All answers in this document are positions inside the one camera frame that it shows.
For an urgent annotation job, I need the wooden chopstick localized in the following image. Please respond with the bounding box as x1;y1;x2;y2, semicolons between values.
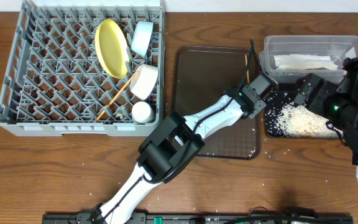
94;74;136;123
244;55;250;84

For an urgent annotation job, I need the pile of white rice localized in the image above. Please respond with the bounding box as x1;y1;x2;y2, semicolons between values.
265;91;341;138

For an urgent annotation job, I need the white paper napkin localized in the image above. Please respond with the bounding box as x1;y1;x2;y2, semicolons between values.
274;54;338;70

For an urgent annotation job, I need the cream plastic cup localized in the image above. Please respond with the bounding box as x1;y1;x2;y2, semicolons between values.
131;101;155;124

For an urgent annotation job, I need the light blue plastic bowl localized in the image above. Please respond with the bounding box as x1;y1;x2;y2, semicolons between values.
131;21;154;57

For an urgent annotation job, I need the yellow plastic plate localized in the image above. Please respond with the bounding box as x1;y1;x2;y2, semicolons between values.
95;19;129;79

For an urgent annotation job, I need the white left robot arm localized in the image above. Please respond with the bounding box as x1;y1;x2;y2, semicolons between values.
90;72;278;223

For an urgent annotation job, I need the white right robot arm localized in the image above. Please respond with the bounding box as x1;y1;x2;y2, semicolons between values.
294;57;358;181

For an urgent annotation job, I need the black waste tray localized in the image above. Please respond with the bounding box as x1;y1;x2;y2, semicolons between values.
263;83;344;139

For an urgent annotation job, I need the clear plastic waste bin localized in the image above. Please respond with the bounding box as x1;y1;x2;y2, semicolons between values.
260;35;358;83

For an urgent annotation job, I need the dark brown serving tray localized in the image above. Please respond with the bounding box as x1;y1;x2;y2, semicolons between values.
172;45;261;160

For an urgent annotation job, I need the grey plastic dish rack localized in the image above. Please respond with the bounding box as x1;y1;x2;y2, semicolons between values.
0;1;165;136

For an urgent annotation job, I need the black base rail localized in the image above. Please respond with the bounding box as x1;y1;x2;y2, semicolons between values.
42;212;354;224

